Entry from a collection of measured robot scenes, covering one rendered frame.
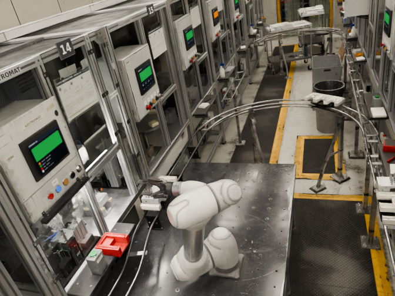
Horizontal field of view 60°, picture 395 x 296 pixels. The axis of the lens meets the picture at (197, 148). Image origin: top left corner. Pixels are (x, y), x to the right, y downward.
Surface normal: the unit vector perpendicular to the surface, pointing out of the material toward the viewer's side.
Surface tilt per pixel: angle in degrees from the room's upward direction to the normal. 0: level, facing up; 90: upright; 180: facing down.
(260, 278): 0
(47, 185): 90
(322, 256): 0
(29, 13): 90
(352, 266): 0
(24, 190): 90
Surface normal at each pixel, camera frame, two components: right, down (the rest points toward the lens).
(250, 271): -0.17, -0.86
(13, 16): 0.94, 0.00
